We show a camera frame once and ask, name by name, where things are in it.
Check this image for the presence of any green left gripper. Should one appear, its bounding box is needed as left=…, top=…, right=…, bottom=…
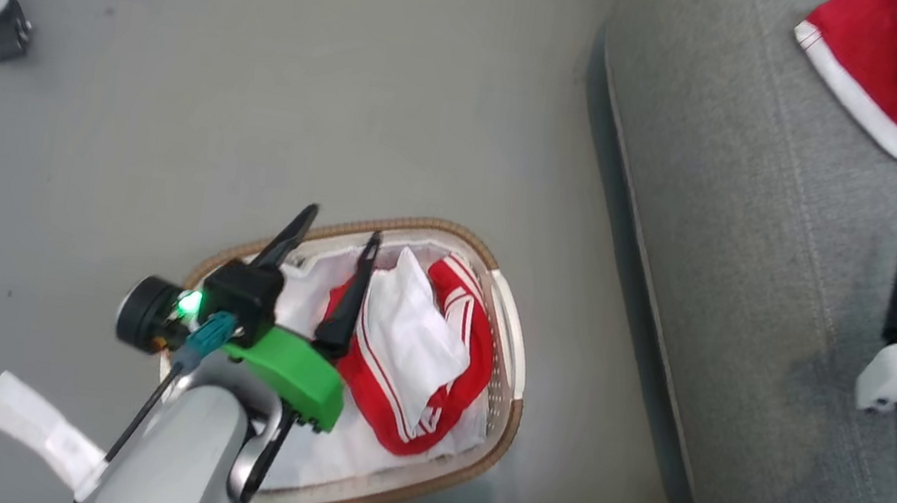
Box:
left=210, top=194, right=388, bottom=439

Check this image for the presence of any grey fabric sofa seat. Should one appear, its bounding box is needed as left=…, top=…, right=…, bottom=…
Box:
left=527, top=0, right=897, bottom=503

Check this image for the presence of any white basket with brown rim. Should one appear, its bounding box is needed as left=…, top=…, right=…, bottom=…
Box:
left=137, top=178, right=552, bottom=503

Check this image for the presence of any white cloth garment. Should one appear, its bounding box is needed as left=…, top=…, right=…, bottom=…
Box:
left=245, top=224, right=517, bottom=503

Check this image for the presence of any red white striped garment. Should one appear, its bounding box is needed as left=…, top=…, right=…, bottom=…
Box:
left=302, top=237, right=512, bottom=469

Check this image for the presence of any white paper tag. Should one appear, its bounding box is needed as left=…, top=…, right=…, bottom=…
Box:
left=0, top=370, right=122, bottom=503

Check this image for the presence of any black caster wheel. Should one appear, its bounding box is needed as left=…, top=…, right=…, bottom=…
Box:
left=0, top=0, right=40, bottom=68

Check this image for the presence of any thin black camera cable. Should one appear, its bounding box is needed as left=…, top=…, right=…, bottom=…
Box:
left=67, top=339, right=192, bottom=503

